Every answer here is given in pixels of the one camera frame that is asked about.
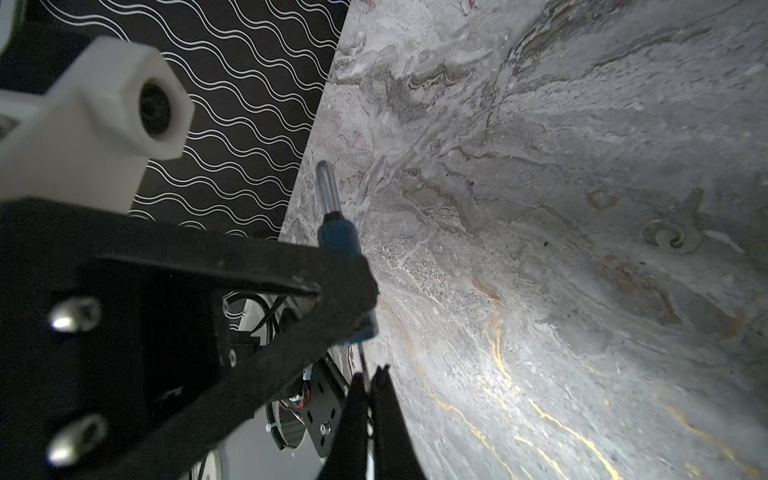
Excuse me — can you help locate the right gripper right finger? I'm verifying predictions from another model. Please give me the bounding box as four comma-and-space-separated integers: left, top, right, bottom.
369, 365, 426, 480

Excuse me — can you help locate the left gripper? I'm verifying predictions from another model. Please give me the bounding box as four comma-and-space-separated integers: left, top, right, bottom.
1, 199, 378, 479

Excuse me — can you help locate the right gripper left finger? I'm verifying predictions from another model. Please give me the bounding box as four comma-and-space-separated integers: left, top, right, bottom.
318, 373, 369, 480

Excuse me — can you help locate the blue padlock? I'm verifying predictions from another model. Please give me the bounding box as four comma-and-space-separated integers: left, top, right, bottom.
315, 161, 379, 345

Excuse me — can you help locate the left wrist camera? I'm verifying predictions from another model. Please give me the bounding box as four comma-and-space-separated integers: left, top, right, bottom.
1, 37, 194, 214

